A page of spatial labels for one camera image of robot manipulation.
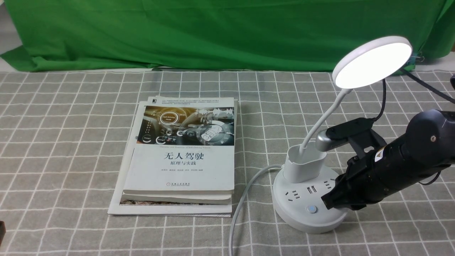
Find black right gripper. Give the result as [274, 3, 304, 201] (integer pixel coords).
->
[322, 146, 409, 210]

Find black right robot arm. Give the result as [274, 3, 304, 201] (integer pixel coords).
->
[316, 109, 454, 210]

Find white desk lamp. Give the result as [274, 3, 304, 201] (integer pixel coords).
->
[272, 36, 412, 234]

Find middle book in stack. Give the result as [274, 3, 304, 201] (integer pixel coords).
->
[120, 192, 232, 205]

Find white self-driving book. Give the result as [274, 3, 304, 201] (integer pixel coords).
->
[123, 97, 237, 195]

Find large white bottom book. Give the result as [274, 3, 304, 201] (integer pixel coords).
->
[108, 97, 238, 217]

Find grey checked tablecloth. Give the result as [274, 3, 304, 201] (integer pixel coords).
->
[0, 71, 454, 256]

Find green backdrop cloth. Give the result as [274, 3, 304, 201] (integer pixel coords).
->
[1, 0, 454, 72]

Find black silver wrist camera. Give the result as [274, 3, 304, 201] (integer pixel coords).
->
[315, 118, 387, 159]

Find white lamp power cable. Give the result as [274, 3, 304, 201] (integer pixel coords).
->
[229, 164, 284, 256]

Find black camera cable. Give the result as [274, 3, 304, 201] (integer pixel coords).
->
[370, 68, 455, 123]

